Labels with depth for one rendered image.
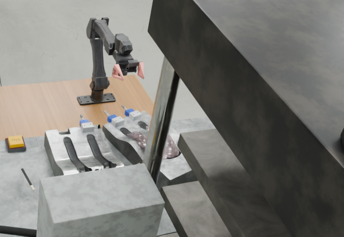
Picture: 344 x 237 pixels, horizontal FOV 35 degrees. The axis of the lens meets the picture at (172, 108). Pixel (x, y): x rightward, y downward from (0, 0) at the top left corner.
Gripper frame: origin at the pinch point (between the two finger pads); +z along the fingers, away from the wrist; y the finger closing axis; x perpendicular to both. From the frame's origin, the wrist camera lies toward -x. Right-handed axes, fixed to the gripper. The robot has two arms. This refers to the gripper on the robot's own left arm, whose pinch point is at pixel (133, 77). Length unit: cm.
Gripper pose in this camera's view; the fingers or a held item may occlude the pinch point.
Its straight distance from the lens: 241.0
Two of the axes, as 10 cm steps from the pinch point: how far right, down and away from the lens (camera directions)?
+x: -1.9, 7.8, 5.9
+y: 8.9, -1.1, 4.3
